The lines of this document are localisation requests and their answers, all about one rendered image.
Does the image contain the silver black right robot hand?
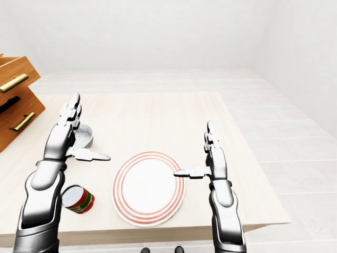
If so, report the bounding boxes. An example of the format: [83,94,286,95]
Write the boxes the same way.
[173,120,228,181]

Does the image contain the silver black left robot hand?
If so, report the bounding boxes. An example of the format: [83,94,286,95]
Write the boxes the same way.
[43,92,111,162]

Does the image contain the grey patterned bowl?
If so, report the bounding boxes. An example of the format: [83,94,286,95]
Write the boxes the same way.
[72,124,94,150]

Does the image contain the white plate with red rings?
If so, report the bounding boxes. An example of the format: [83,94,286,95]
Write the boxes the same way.
[112,151,187,228]

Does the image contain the wooden cabinet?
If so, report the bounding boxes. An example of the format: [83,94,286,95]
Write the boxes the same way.
[0,53,46,153]

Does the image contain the red green printed tin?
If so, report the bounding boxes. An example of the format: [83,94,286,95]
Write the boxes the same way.
[61,184,95,215]

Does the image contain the brass drawer handle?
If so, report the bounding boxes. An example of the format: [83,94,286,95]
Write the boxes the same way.
[0,73,29,94]
[8,112,36,132]

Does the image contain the wooden drawer with brass handle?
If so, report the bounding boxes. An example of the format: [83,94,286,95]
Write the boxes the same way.
[0,86,46,153]
[0,55,42,104]

